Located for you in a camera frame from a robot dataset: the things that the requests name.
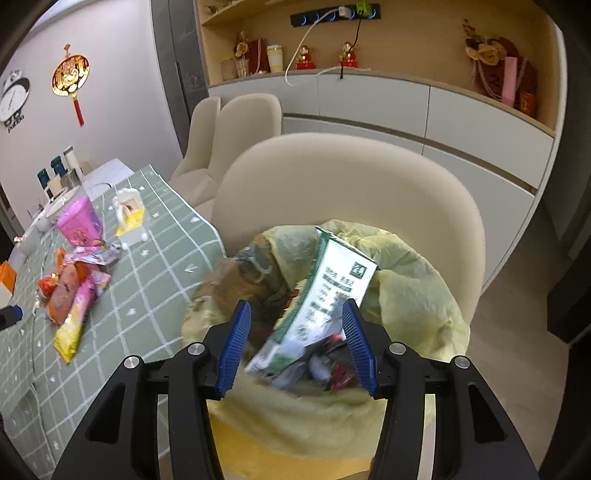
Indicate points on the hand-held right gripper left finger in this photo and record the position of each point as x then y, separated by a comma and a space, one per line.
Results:
235, 350

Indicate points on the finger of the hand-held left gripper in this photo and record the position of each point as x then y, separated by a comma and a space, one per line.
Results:
10, 316

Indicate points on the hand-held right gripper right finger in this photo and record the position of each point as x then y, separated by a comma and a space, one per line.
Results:
358, 346

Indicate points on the red snack packet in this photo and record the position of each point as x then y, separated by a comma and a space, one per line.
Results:
46, 287

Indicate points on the green white carton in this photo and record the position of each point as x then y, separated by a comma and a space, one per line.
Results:
332, 286

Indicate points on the yellow snack packet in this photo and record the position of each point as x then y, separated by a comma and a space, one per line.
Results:
83, 304

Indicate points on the trash bin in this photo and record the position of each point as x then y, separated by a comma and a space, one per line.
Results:
415, 300

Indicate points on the silver purple wrapper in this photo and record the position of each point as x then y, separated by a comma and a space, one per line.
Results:
94, 253

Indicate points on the small white bowl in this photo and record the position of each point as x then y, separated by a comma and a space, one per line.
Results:
46, 221

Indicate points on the green checked tablecloth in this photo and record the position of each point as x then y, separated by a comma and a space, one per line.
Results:
147, 295

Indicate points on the yellow seat cushion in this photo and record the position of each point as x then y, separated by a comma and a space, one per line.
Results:
277, 448

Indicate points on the white mug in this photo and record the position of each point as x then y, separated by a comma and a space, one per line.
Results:
54, 188

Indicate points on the steel cup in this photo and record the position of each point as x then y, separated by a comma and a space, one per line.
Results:
74, 179

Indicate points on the white yellow toothpick dispenser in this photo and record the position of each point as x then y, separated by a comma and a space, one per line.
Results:
131, 221

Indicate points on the wide beige chair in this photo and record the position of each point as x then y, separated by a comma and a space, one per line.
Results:
346, 184

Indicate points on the white thermos bottle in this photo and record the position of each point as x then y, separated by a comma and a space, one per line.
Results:
69, 157

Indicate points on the red gold knot ornament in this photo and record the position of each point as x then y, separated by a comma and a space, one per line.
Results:
70, 76

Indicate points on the dark glass cabinet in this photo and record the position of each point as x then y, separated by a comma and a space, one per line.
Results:
184, 78

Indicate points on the yellow lidded jar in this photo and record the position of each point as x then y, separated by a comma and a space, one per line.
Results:
228, 69

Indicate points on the clear glass cup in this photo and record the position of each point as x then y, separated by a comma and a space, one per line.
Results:
243, 68

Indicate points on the red gold figurine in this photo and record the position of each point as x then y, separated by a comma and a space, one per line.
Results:
305, 57
349, 54

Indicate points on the wooden shelf cabinet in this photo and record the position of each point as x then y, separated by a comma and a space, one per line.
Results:
415, 60

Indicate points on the cream tumbler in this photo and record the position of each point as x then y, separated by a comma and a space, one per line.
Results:
274, 59

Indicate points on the small red flower gift bag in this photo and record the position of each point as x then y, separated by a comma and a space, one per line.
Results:
251, 55

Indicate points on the small red box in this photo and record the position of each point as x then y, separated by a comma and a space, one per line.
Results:
528, 102

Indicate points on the large red flower gift bag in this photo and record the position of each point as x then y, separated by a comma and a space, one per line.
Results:
485, 60

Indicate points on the black power strip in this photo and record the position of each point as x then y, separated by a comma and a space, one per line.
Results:
318, 16

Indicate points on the white charger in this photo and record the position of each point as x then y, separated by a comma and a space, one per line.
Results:
344, 12

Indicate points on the green charger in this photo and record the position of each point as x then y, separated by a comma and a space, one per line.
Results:
363, 8

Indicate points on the panda wall clock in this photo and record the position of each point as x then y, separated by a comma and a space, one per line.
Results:
14, 99

